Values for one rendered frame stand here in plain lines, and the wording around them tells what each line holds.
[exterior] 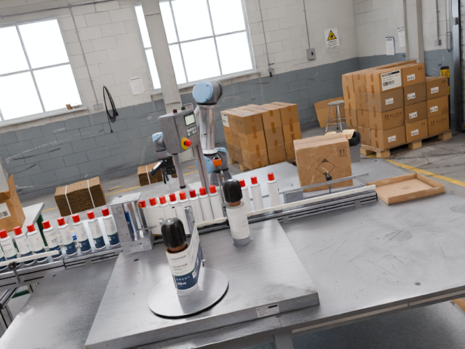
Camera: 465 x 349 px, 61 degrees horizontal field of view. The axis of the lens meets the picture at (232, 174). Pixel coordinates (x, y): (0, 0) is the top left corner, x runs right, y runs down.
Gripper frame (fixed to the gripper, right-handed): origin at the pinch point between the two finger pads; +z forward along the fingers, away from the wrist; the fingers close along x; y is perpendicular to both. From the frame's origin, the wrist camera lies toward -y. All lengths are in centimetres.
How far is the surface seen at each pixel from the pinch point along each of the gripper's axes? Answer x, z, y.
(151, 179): 377, 90, 39
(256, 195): -68, -2, 32
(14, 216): 70, 9, -102
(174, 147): -54, -35, -1
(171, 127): -55, -45, 0
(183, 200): -57, -8, -3
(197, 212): -60, 0, 2
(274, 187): -71, -4, 42
